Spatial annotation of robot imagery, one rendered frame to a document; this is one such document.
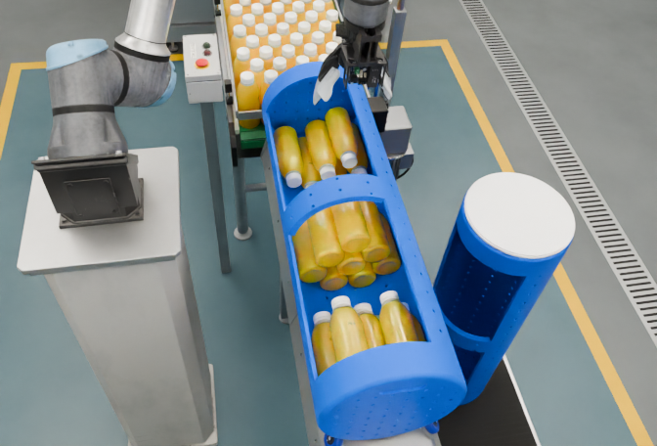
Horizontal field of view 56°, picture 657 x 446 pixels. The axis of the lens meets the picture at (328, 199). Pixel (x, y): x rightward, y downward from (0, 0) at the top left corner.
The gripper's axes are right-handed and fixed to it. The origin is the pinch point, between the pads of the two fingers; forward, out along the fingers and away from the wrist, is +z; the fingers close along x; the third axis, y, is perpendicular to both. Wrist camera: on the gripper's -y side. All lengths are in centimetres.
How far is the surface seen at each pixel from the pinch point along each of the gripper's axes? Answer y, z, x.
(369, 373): 49, 19, -6
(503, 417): 24, 125, 62
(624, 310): -16, 138, 137
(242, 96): -50, 37, -17
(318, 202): 9.3, 19.4, -7.1
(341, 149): -15.8, 28.9, 4.2
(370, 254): 15.6, 31.3, 4.2
